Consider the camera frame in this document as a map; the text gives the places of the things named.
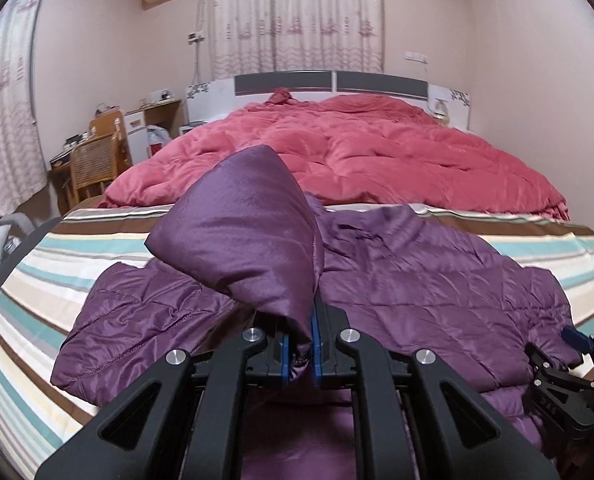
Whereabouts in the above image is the purple quilted down jacket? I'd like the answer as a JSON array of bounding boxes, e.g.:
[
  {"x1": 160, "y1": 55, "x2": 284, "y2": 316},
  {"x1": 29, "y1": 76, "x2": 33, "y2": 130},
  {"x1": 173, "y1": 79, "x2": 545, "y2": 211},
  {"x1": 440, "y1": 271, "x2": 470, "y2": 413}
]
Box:
[{"x1": 51, "y1": 146, "x2": 581, "y2": 479}]

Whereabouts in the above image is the red quilted comforter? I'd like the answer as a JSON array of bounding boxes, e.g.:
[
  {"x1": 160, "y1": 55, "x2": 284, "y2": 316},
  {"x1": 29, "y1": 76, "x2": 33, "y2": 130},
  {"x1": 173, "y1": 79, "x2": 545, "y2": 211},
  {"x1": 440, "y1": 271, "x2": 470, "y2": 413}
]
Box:
[{"x1": 101, "y1": 89, "x2": 569, "y2": 221}]

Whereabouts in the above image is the white plastic bag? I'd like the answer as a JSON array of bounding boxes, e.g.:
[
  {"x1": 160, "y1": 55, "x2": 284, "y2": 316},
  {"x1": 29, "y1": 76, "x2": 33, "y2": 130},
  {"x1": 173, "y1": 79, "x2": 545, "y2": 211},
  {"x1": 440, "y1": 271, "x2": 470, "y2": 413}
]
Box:
[{"x1": 146, "y1": 125, "x2": 171, "y2": 158}]

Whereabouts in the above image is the white drawer cabinet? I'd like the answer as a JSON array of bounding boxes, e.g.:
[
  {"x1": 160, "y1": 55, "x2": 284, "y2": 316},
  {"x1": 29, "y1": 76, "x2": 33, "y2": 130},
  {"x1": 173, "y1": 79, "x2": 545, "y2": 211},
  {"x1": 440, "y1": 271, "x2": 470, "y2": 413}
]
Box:
[{"x1": 124, "y1": 110, "x2": 149, "y2": 165}]

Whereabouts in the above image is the white and grey headboard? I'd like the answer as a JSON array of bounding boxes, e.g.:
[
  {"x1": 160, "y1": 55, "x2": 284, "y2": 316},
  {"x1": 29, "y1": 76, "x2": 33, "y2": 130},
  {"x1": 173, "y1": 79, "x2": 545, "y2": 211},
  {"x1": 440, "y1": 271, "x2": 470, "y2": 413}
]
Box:
[{"x1": 185, "y1": 70, "x2": 470, "y2": 131}]

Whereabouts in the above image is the wooden shelf cabinet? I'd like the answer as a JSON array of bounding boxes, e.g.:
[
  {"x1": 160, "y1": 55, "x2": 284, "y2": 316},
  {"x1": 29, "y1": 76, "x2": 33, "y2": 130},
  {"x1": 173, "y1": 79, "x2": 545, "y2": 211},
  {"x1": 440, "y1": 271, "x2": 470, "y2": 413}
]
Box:
[{"x1": 142, "y1": 100, "x2": 185, "y2": 139}]

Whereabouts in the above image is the wicker back wooden chair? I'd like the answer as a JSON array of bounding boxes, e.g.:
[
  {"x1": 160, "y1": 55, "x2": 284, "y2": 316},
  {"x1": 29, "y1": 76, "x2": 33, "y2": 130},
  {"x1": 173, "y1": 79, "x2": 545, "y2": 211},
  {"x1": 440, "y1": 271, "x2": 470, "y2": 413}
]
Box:
[{"x1": 70, "y1": 133, "x2": 119, "y2": 205}]

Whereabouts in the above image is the bedside lamp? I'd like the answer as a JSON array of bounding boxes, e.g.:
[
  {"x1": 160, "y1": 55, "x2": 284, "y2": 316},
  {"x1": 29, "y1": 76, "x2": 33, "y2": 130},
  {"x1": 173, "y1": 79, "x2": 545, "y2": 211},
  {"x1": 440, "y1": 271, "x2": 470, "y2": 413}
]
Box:
[{"x1": 431, "y1": 99, "x2": 450, "y2": 126}]

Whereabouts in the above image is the striped bed sheet mattress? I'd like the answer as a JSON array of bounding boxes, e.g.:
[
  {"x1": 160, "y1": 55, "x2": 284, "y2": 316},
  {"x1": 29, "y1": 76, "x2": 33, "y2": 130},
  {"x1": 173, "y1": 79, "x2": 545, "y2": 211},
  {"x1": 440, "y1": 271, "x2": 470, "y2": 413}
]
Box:
[{"x1": 0, "y1": 204, "x2": 594, "y2": 479}]

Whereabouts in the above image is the wooden desk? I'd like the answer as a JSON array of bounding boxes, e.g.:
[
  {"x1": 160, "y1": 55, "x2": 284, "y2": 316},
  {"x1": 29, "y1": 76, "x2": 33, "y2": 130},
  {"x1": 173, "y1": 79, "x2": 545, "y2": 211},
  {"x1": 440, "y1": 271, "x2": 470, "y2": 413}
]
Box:
[{"x1": 48, "y1": 153, "x2": 77, "y2": 214}]

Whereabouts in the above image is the patterned side curtain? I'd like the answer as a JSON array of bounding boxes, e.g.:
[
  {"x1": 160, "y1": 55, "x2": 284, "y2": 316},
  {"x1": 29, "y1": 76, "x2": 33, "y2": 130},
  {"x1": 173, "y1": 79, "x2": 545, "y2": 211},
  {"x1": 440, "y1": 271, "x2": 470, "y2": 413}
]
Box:
[{"x1": 0, "y1": 0, "x2": 47, "y2": 218}]

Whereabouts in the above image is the patterned window curtain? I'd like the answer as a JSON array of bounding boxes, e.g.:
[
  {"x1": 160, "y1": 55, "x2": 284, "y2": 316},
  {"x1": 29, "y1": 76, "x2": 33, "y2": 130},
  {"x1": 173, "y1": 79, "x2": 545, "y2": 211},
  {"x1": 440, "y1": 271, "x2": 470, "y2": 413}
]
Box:
[{"x1": 212, "y1": 0, "x2": 384, "y2": 79}]

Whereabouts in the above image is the white wall socket strip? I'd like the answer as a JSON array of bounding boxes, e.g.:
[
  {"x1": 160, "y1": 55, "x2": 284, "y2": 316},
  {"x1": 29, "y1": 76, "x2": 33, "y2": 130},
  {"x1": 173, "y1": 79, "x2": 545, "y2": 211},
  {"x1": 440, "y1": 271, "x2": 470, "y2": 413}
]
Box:
[{"x1": 404, "y1": 51, "x2": 427, "y2": 64}]

